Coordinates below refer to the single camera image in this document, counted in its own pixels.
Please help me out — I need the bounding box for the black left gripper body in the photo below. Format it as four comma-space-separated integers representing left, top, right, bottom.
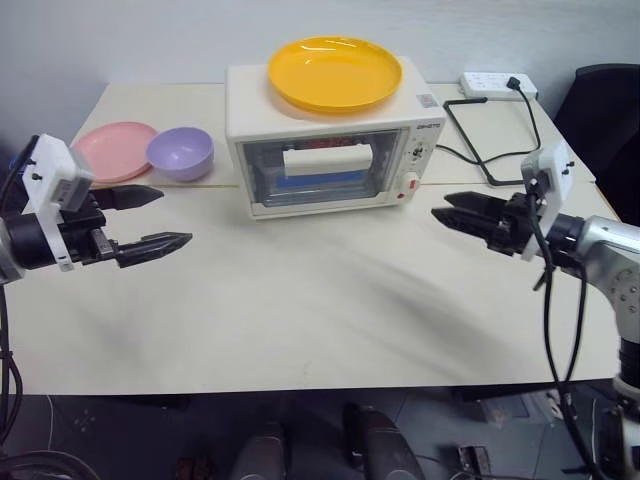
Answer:
54, 190, 122, 268

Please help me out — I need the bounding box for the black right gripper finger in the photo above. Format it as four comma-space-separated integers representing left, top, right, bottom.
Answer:
444, 190, 507, 217
430, 208, 502, 247

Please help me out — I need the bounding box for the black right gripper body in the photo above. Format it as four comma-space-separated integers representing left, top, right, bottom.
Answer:
481, 191, 545, 258

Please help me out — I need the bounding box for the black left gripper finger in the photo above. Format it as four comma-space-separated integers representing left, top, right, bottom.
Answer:
115, 231, 195, 269
92, 183, 166, 212

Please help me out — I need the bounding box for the white toaster oven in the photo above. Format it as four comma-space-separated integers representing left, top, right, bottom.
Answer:
224, 54, 446, 224

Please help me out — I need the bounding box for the pink plastic plate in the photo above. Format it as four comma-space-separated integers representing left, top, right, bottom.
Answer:
71, 121, 160, 184

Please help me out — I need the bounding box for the purple plastic bowl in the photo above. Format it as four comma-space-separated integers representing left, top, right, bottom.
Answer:
145, 126, 215, 183

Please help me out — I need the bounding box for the white power strip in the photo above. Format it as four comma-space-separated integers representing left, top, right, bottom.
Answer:
458, 71, 539, 100

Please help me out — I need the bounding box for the black office chair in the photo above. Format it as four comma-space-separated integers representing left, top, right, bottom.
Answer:
551, 63, 640, 227

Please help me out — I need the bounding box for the yellow plastic plate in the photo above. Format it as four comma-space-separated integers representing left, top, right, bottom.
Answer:
267, 34, 404, 113

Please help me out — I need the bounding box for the dark rounded shape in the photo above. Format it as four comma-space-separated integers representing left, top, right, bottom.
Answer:
342, 402, 422, 480

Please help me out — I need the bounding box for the grey rounded shape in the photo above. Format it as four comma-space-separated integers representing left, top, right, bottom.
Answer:
233, 428, 287, 480

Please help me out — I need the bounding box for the thick black cable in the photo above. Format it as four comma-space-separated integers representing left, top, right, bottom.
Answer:
442, 96, 532, 187

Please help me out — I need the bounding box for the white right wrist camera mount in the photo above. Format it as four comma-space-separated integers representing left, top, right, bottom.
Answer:
518, 139, 575, 263

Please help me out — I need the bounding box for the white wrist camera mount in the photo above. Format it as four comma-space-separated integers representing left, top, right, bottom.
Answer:
21, 133, 97, 272
518, 139, 575, 263

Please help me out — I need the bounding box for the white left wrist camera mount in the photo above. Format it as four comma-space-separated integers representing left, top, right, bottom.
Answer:
21, 133, 97, 272

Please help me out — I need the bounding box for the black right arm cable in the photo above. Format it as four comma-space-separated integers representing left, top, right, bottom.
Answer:
525, 175, 609, 480

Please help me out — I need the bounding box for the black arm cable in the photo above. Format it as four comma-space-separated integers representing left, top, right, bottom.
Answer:
525, 175, 609, 480
0, 135, 41, 480

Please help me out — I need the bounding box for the black plug with thin cord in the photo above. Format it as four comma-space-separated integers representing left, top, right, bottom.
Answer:
433, 76, 542, 165

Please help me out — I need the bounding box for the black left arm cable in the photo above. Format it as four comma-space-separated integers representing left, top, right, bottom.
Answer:
0, 135, 41, 480

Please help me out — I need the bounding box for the glass oven door white handle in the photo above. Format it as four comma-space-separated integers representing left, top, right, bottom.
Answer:
235, 127, 409, 209

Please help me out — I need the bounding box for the thin white floor cable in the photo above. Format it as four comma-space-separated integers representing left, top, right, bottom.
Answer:
45, 393, 57, 454

